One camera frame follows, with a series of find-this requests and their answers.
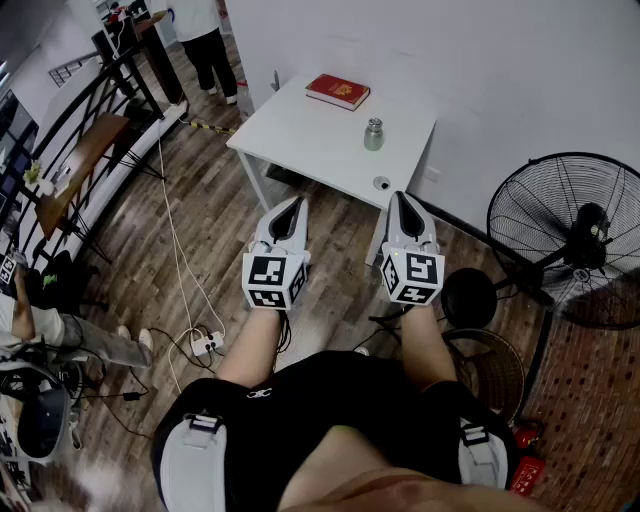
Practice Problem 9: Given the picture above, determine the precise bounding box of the hand-held gripper cable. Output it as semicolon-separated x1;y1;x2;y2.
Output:
352;303;416;354
273;308;292;374

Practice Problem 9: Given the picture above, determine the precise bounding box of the black floor fan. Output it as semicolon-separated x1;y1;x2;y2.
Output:
487;152;640;331

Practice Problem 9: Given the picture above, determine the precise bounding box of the white power strip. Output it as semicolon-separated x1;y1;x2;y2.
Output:
190;332;225;357

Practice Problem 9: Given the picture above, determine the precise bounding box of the black metal railing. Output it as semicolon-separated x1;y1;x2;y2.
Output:
0;44;169;271

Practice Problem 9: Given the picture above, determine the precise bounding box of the black round stool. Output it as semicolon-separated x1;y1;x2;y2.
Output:
440;267;499;331

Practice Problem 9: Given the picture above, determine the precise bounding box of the person's left forearm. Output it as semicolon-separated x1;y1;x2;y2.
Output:
215;304;285;389

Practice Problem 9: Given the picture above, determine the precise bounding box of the person's black shirt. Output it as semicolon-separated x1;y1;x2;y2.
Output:
149;349;519;512

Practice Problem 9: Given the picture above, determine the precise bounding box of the right hand-held gripper cable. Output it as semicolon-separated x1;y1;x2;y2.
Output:
352;303;416;354

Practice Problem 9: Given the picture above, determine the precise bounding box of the red box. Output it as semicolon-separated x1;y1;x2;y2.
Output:
509;455;546;496

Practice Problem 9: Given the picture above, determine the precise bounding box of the red hardcover book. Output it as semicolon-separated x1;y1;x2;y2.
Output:
305;73;371;112

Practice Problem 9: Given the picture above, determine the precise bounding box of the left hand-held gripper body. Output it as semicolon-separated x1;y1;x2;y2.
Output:
242;238;311;311

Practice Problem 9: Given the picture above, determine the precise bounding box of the person's right forearm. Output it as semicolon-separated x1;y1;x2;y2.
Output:
399;302;459;394

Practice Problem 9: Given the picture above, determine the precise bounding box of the white table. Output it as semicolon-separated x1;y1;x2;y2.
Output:
225;74;438;266

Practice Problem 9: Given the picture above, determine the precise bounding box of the white harness strap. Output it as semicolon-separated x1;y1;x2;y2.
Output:
457;417;509;489
159;412;229;512

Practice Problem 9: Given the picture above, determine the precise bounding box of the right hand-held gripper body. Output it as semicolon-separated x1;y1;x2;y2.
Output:
380;239;446;305

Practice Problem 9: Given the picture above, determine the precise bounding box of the red fire extinguisher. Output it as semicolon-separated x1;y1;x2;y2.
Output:
512;418;545;451

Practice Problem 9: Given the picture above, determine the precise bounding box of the pale flower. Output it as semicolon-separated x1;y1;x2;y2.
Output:
22;159;54;197

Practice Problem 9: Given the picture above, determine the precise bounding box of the left hand-held gripper cable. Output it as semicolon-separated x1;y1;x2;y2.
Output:
273;308;292;374

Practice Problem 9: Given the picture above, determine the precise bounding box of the long white cable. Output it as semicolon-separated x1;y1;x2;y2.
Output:
157;119;227;396

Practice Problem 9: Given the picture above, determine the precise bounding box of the grey white headset device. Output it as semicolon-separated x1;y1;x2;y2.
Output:
0;359;84;461

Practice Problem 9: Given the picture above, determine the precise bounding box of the yellow black striped strip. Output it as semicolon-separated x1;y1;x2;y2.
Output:
188;119;236;136

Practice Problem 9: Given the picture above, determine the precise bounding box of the brown wooden table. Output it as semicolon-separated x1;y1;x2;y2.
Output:
34;112;131;241

